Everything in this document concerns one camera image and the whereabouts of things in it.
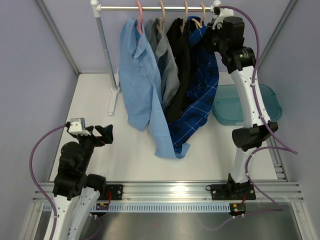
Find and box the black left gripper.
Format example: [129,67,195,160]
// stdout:
[74,124,113,172]

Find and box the beige hanger of plaid shirt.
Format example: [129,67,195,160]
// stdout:
[191,2,206,29]

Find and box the blue plaid shirt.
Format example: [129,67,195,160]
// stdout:
[168,16,219,159]

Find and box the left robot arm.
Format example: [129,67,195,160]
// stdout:
[46,119,114,240]

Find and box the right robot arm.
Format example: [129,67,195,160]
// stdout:
[205,16,278,201]

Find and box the black shirt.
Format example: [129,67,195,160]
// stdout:
[164,18,191,124]

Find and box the beige hanger with black shirt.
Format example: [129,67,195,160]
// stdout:
[180,0,188,33]

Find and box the grey shirt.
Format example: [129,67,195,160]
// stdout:
[144,18,180,110]

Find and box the beige hanger with grey shirt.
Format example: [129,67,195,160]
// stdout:
[156,0,166,35]

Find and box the light blue shirt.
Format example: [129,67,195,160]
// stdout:
[118,18,176,159]

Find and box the pink plastic hanger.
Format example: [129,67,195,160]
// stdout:
[135,0,144,36]

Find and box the white and chrome clothes rack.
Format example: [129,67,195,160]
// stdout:
[90,0,212,116]

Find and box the teal transparent plastic tray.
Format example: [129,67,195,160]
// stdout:
[211,84,282,126]

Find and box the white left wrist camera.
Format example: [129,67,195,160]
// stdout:
[67,117,90,136]

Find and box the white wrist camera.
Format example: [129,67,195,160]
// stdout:
[210,6,234,30]
[67,117,90,136]

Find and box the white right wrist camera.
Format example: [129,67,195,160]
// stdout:
[210,6,234,30]

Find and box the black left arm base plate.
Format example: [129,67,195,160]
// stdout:
[98,184,124,201]

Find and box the light blue slotted cable duct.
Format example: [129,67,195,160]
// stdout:
[42,202,232,212]

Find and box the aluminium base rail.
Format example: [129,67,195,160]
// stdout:
[32,180,304,202]

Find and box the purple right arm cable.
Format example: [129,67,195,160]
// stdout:
[219,6,298,231]

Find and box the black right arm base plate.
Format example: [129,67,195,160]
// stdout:
[205,182,257,201]

